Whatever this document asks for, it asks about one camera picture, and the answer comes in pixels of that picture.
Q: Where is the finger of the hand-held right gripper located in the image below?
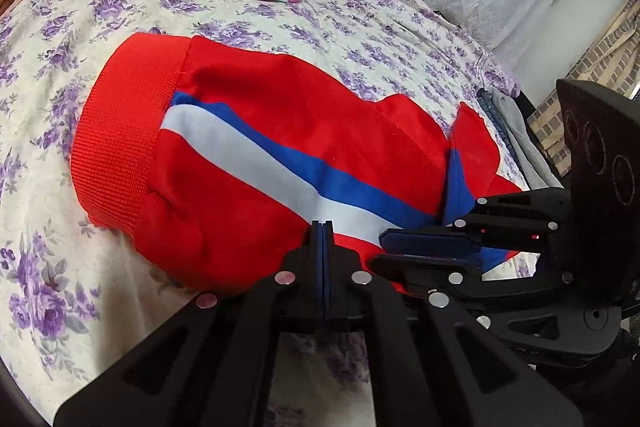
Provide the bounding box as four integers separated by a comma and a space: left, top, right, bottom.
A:
369, 254, 577, 308
380, 188, 574, 256

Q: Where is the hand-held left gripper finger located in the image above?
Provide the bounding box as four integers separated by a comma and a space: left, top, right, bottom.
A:
54, 221, 326, 427
324, 220, 584, 427

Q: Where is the red striped sweater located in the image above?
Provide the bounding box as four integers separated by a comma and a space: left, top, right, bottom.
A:
70, 33, 540, 304

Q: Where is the grey folded clothing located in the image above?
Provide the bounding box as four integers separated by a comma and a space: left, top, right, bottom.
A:
476, 86, 565, 190

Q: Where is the brick pattern curtain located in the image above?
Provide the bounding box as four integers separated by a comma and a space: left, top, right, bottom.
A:
526, 0, 640, 168

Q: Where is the purple floral bed sheet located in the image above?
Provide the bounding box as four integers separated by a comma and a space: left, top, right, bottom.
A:
0, 0, 553, 427

